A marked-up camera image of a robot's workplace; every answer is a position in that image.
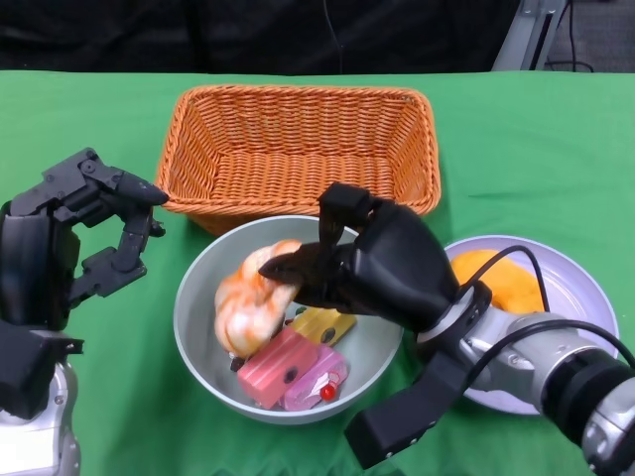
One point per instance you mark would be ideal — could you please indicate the small dark chocolate cake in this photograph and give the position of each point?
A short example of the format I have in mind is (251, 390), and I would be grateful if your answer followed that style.
(237, 363)

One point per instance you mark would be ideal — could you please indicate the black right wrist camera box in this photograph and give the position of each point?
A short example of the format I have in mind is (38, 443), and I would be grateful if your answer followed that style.
(397, 431)

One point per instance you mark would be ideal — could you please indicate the orange round bread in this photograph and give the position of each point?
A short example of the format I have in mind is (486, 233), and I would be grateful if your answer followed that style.
(511, 287)

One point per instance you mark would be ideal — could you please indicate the pale lavender plate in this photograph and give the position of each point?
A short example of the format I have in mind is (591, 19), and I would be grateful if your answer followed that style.
(580, 287)

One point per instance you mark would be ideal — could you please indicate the grey aluminium frame post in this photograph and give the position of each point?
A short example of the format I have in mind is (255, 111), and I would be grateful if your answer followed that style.
(526, 39)

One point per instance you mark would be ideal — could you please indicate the yellow cake block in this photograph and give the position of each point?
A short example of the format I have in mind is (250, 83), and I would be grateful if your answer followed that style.
(317, 324)

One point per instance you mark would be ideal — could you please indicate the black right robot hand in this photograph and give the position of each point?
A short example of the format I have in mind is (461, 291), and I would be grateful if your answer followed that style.
(397, 268)

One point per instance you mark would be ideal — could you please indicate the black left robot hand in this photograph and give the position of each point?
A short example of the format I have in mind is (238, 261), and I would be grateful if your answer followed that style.
(30, 258)

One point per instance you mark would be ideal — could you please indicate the grey-green ceramic bowl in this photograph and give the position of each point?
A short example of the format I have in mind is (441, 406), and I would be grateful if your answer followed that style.
(198, 322)

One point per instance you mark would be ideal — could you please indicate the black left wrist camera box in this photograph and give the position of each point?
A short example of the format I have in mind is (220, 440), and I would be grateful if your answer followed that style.
(25, 367)

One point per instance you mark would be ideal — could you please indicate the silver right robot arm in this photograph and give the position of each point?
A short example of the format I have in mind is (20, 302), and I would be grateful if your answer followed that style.
(546, 357)

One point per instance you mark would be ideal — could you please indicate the orange wicker basket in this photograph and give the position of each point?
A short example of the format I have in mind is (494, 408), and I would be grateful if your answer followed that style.
(297, 149)

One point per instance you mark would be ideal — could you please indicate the white orange striped bread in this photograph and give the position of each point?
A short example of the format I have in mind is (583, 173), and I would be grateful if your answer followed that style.
(243, 312)

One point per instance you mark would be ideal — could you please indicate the salmon pink cake block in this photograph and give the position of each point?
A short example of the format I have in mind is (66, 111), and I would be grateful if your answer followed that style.
(270, 367)

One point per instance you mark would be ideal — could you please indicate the magenta cake with cherry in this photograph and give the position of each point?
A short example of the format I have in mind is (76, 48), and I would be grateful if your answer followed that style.
(310, 387)

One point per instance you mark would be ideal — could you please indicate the green tablecloth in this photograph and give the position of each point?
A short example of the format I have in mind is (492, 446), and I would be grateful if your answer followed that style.
(124, 124)

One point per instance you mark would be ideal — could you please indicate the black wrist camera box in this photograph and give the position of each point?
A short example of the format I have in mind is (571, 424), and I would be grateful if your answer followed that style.
(25, 367)
(397, 431)

